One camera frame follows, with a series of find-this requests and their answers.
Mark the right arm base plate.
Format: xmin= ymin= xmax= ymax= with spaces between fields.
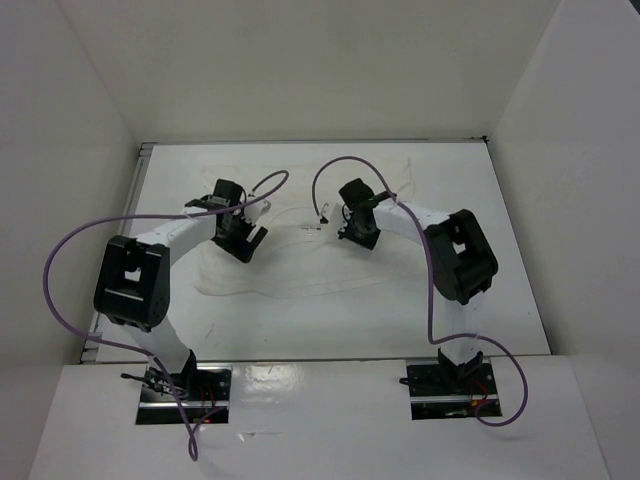
xmin=399 ymin=360 xmax=502 ymax=420

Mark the aluminium table edge rail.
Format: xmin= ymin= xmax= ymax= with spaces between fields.
xmin=85 ymin=142 xmax=155 ymax=353

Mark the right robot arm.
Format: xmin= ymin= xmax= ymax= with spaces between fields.
xmin=338 ymin=178 xmax=498 ymax=393

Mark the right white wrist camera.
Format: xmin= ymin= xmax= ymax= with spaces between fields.
xmin=319 ymin=202 xmax=345 ymax=236

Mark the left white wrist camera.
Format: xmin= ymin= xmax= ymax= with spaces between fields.
xmin=242 ymin=200 xmax=271 ymax=226

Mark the white tank top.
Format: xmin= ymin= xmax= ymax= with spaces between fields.
xmin=194 ymin=158 xmax=425 ymax=298

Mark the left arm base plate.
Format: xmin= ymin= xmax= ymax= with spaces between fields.
xmin=135 ymin=365 xmax=232 ymax=425

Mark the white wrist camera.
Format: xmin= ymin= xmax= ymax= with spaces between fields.
xmin=242 ymin=200 xmax=271 ymax=226
xmin=319 ymin=202 xmax=345 ymax=236

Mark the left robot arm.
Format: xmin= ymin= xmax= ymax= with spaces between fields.
xmin=94 ymin=179 xmax=270 ymax=400

